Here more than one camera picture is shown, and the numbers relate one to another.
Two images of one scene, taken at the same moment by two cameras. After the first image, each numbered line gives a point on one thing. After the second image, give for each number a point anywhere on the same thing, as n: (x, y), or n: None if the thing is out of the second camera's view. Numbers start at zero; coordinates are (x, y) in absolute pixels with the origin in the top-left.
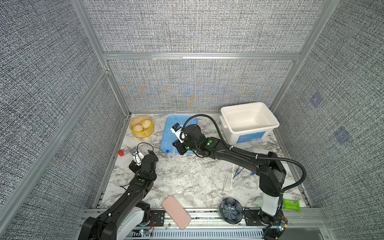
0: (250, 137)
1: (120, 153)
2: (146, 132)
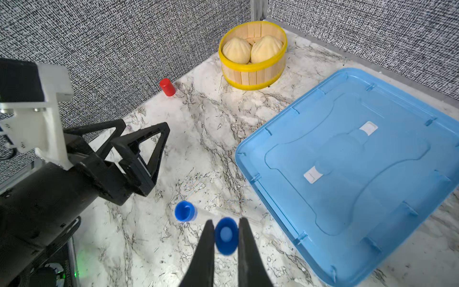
0: None
1: (167, 86)
2: (253, 76)
